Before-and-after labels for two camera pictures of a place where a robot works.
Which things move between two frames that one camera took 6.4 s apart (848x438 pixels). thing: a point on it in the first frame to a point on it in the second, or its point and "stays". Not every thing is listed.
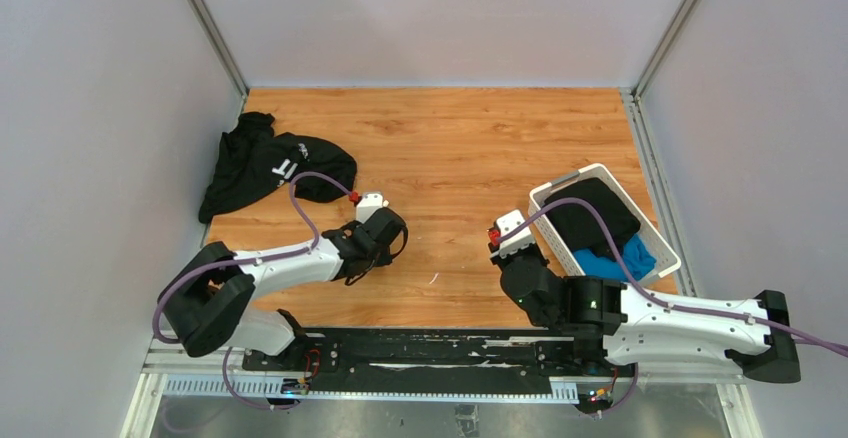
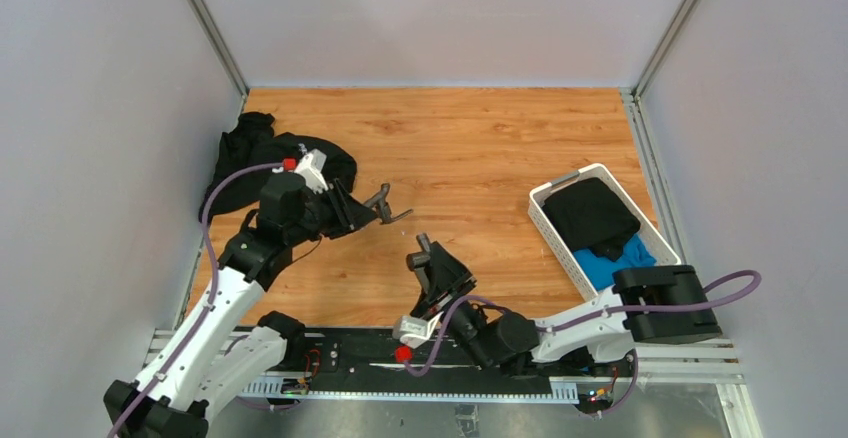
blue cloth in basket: [638, 256] stays
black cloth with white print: [252, 161] stays
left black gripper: [385, 258] to [349, 213]
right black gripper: [533, 249] to [446, 276]
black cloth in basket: [579, 227] stays
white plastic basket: [666, 257] stays
